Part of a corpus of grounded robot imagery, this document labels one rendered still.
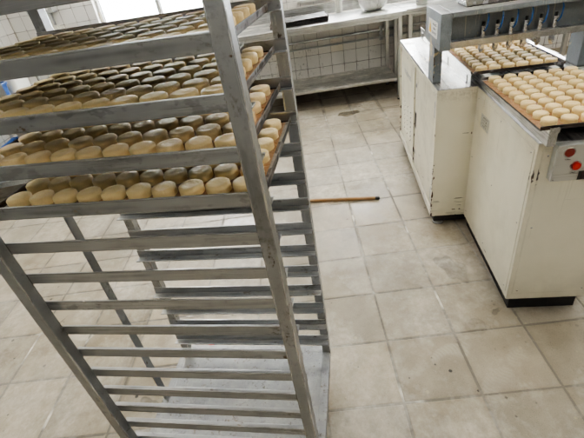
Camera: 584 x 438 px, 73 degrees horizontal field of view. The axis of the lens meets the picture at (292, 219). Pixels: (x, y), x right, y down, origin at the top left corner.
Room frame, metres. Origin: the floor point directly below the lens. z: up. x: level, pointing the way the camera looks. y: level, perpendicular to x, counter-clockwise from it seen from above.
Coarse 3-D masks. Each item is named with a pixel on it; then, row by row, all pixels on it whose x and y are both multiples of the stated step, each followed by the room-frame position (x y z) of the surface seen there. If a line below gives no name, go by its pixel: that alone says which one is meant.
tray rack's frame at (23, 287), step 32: (0, 96) 0.96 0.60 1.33; (128, 224) 1.17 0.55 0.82; (0, 256) 0.73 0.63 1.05; (32, 288) 0.75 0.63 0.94; (128, 320) 0.98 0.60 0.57; (64, 352) 0.73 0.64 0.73; (320, 352) 1.04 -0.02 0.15; (96, 384) 0.74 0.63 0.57; (160, 384) 0.97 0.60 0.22; (192, 384) 1.00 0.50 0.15; (224, 384) 0.97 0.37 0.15; (256, 384) 0.95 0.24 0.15; (288, 384) 0.92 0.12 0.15; (320, 384) 0.90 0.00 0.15; (160, 416) 0.88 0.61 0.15; (192, 416) 0.86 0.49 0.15; (224, 416) 0.84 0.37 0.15; (320, 416) 0.78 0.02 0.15
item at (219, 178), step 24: (264, 144) 0.85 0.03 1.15; (192, 168) 0.83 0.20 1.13; (216, 168) 0.77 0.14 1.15; (240, 168) 0.75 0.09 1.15; (264, 168) 0.77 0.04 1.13; (24, 192) 0.82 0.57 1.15; (48, 192) 0.80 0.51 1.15; (72, 192) 0.77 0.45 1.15; (96, 192) 0.76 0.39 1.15; (120, 192) 0.74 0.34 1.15; (144, 192) 0.72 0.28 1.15; (168, 192) 0.71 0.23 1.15; (192, 192) 0.69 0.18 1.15; (216, 192) 0.68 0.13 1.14
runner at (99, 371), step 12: (96, 372) 0.76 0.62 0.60; (108, 372) 0.75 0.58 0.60; (120, 372) 0.74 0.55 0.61; (132, 372) 0.73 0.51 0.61; (144, 372) 0.72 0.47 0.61; (156, 372) 0.71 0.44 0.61; (168, 372) 0.71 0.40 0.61; (180, 372) 0.70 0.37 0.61; (192, 372) 0.69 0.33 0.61; (204, 372) 0.68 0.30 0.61; (216, 372) 0.68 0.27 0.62; (228, 372) 0.67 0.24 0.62; (240, 372) 0.66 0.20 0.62; (252, 372) 0.66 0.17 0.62; (264, 372) 0.65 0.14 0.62; (276, 372) 0.66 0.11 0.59; (288, 372) 0.66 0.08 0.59
